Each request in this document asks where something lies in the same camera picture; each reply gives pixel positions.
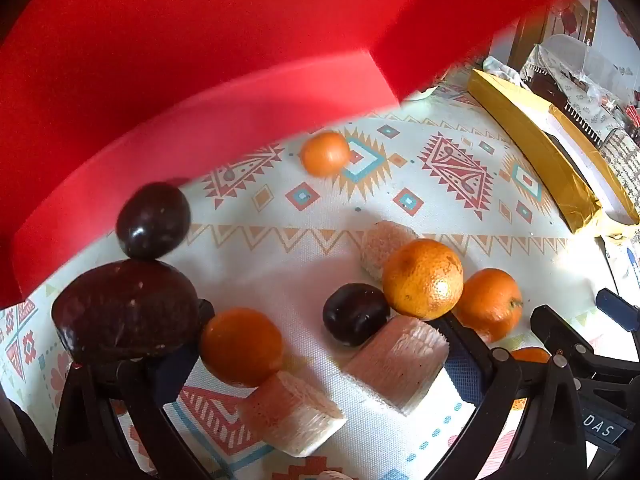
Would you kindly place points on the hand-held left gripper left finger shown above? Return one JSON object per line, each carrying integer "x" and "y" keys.
{"x": 170, "y": 377}

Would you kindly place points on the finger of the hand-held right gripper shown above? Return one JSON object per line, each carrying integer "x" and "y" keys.
{"x": 580, "y": 347}
{"x": 617, "y": 305}

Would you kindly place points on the gold gift box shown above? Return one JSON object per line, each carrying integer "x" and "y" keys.
{"x": 540, "y": 155}

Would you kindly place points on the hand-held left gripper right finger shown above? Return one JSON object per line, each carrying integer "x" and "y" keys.
{"x": 462, "y": 375}

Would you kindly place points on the mandarin orange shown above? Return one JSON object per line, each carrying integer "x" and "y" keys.
{"x": 325, "y": 154}
{"x": 242, "y": 347}
{"x": 492, "y": 305}
{"x": 422, "y": 280}
{"x": 530, "y": 356}

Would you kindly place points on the red cardboard box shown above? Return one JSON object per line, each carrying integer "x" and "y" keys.
{"x": 200, "y": 85}

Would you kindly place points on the dark plum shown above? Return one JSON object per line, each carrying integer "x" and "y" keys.
{"x": 356, "y": 314}
{"x": 152, "y": 222}

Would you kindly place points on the patterned tablecloth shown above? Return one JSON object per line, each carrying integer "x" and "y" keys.
{"x": 310, "y": 260}

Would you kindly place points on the white lace cloth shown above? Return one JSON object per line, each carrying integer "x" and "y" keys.
{"x": 575, "y": 67}

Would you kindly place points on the white crumpled cloth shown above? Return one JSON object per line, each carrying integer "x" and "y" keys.
{"x": 500, "y": 67}

